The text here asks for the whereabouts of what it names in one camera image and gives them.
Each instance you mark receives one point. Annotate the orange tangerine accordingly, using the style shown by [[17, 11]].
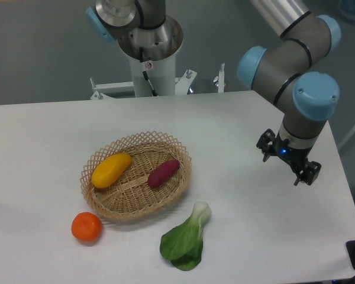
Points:
[[86, 227]]

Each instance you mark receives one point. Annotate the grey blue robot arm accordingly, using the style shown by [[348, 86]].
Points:
[[282, 76]]

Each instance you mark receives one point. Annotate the green bok choy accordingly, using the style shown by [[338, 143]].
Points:
[[183, 244]]

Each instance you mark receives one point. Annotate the purple sweet potato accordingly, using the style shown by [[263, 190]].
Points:
[[162, 173]]

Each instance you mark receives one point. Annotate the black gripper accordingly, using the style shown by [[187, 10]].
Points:
[[306, 171]]

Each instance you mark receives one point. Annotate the woven wicker basket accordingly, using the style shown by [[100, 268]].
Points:
[[130, 197]]

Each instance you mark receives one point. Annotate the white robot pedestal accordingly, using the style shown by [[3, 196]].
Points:
[[152, 58]]

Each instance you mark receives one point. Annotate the white bracket with bolt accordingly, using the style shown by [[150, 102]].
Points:
[[219, 80]]

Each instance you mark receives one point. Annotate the yellow mango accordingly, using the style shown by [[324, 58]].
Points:
[[110, 169]]

